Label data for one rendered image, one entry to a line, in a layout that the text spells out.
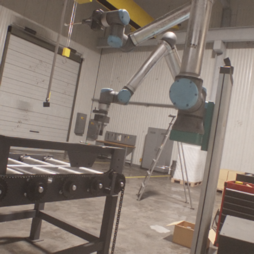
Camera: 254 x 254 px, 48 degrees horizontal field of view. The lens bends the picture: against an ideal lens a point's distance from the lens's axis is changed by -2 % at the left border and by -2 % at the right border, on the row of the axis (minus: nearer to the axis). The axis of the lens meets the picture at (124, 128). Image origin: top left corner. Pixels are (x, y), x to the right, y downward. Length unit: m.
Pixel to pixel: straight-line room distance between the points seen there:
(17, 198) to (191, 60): 1.30
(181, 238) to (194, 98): 2.80
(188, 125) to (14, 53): 11.22
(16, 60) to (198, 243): 11.40
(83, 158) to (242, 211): 2.09
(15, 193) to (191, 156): 8.55
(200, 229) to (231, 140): 10.19
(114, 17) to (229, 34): 10.63
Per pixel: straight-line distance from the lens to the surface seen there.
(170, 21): 1.85
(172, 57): 2.31
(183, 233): 4.01
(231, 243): 1.71
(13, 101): 12.43
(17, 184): 1.88
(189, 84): 1.48
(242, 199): 3.59
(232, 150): 11.87
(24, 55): 12.76
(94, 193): 2.33
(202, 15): 1.64
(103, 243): 2.70
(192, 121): 1.65
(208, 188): 1.77
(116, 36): 1.77
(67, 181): 2.08
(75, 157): 2.17
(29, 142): 1.90
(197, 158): 10.04
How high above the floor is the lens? 1.27
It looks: 2 degrees up
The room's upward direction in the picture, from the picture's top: 10 degrees clockwise
